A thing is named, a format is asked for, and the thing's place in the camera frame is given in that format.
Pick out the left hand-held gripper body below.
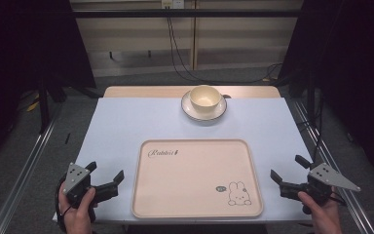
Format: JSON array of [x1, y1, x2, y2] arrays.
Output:
[[61, 162, 99, 210]]

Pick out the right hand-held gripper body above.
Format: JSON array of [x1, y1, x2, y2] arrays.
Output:
[[299, 162, 361, 207]]

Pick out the person's left hand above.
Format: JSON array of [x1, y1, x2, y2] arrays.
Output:
[[57, 180, 97, 234]]

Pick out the person's right hand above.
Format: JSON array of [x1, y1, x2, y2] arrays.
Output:
[[297, 186, 344, 234]]

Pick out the light blue table mat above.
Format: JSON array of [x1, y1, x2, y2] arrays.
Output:
[[52, 97, 313, 225]]

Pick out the black metal stand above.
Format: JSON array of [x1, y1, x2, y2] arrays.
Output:
[[36, 72, 52, 135]]

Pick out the beige tray with rabbit print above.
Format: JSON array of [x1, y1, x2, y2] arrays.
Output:
[[131, 138, 265, 219]]

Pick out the black curtain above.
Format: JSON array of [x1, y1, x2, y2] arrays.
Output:
[[0, 0, 97, 178], [278, 0, 374, 188]]

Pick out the white saucer with dark rim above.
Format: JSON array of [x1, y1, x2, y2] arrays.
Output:
[[180, 90, 228, 123]]

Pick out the cream cup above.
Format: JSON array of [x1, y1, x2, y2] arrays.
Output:
[[189, 84, 224, 115]]

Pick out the aluminium floor rail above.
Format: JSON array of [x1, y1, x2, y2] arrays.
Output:
[[291, 99, 374, 234], [0, 111, 61, 234]]

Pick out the left hand-held gripper cable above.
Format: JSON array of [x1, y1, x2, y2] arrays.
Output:
[[55, 176, 76, 234]]

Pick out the black wall cable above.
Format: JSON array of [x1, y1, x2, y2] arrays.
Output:
[[167, 18, 284, 86], [168, 18, 283, 84]]

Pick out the black horizontal frame bar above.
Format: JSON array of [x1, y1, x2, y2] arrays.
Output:
[[70, 8, 307, 20]]

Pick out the white wall socket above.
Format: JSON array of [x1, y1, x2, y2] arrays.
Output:
[[161, 0, 186, 10]]

